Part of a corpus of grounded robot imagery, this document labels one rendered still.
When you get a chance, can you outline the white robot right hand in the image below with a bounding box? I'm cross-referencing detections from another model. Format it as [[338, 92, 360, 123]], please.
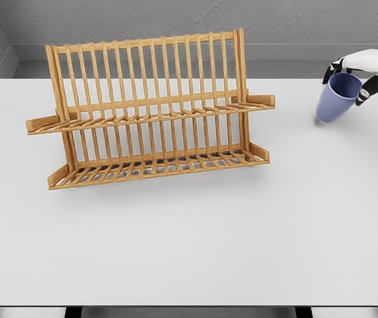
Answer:
[[322, 48, 378, 107]]

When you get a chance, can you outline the blue cup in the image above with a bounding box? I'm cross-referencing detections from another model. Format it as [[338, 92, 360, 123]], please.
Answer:
[[315, 72, 363, 124]]

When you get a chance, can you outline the wooden two-tier dish rack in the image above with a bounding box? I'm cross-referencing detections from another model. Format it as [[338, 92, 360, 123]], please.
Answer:
[[25, 28, 276, 191]]

